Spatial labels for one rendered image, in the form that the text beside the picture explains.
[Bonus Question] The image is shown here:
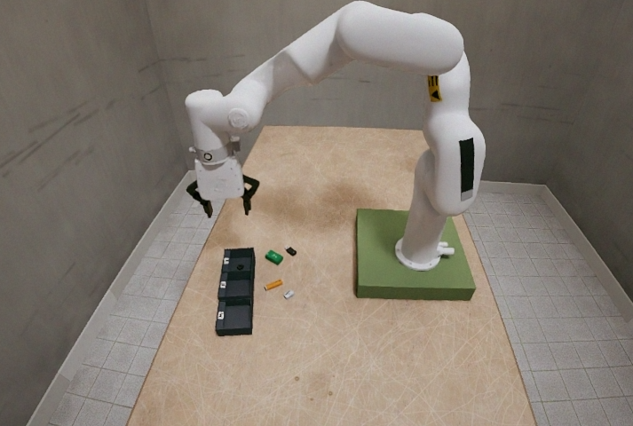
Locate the black rack of three bins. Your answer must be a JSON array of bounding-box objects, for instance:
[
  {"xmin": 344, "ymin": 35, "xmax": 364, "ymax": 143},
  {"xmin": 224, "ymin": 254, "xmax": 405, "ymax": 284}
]
[{"xmin": 215, "ymin": 248, "xmax": 256, "ymax": 336}]

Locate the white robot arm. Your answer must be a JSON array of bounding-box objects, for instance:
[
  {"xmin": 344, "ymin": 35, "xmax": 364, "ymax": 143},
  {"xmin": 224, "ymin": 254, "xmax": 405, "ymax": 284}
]
[{"xmin": 185, "ymin": 1, "xmax": 486, "ymax": 271}]

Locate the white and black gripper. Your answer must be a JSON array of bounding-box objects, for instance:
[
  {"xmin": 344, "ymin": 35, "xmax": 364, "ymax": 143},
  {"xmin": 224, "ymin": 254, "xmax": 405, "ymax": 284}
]
[{"xmin": 186, "ymin": 150, "xmax": 260, "ymax": 218}]

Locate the orange aa battery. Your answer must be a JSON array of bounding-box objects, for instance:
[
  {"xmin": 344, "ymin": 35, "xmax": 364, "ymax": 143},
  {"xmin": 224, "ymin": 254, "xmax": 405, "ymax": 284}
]
[{"xmin": 265, "ymin": 280, "xmax": 282, "ymax": 290}]

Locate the black usb stick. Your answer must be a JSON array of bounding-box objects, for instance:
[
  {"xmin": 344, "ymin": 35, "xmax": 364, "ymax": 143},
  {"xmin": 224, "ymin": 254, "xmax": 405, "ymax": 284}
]
[{"xmin": 284, "ymin": 245, "xmax": 297, "ymax": 256}]

